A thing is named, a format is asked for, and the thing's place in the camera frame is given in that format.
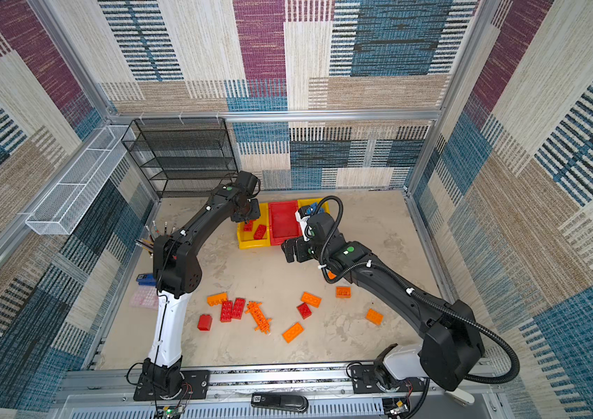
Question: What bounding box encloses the blue lego brick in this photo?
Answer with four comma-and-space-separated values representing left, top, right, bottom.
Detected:
302, 203, 319, 216

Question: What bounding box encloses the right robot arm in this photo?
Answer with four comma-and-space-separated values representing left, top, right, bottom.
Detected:
281, 197, 521, 391

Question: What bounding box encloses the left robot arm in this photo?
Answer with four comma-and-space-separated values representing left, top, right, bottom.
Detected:
133, 171, 261, 403

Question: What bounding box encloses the red plastic bin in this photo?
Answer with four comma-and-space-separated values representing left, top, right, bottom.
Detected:
268, 201, 302, 246

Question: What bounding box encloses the left yellow plastic bin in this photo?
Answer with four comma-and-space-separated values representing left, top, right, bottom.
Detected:
236, 203, 271, 250

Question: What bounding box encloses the yellow plastic bin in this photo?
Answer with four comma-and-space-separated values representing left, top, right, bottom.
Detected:
236, 203, 271, 250
297, 198, 329, 213

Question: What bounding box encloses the right yellow plastic bin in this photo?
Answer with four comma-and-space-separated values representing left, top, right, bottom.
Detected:
297, 198, 329, 213

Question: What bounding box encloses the red metal pencil cup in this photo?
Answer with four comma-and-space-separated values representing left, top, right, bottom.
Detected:
135, 221, 172, 256

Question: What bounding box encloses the blue stapler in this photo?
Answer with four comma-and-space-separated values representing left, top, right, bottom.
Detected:
136, 273, 157, 287

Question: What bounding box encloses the pink calculator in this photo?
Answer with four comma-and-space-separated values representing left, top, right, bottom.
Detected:
130, 286, 160, 310

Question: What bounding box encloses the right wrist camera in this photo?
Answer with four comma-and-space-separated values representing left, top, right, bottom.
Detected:
295, 208, 310, 242

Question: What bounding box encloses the black wire mesh shelf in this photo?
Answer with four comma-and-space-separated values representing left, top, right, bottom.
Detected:
121, 117, 239, 198

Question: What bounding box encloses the black remote on rail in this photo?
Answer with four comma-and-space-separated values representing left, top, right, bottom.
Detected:
251, 393, 310, 413

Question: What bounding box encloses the white wire wall basket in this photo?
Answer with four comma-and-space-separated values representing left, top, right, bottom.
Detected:
25, 125, 127, 236

